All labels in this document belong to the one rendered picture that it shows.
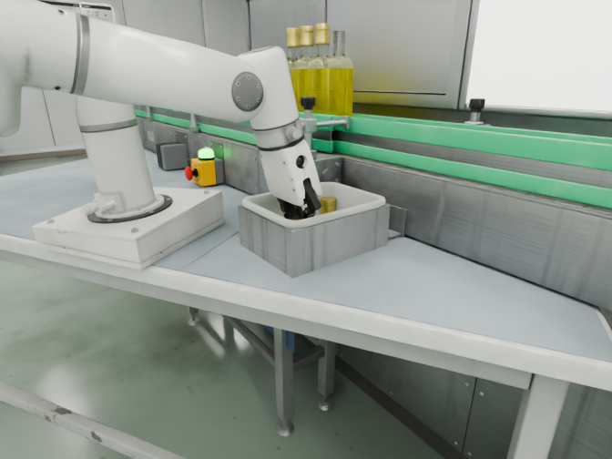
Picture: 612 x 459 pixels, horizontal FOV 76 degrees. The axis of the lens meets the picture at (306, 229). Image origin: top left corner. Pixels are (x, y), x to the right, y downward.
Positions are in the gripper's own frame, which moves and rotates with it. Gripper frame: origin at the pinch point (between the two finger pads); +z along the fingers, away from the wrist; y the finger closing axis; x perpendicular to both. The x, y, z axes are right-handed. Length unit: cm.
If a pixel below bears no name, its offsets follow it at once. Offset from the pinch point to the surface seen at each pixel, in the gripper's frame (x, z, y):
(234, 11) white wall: -329, -43, 615
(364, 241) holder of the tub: -7.6, 5.4, -7.3
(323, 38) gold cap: -32.8, -24.8, 25.8
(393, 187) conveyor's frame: -20.7, 1.4, -3.0
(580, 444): -29, 55, -39
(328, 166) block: -16.9, -1.9, 11.8
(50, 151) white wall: 16, 73, 609
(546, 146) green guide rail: -25.7, -8.7, -28.2
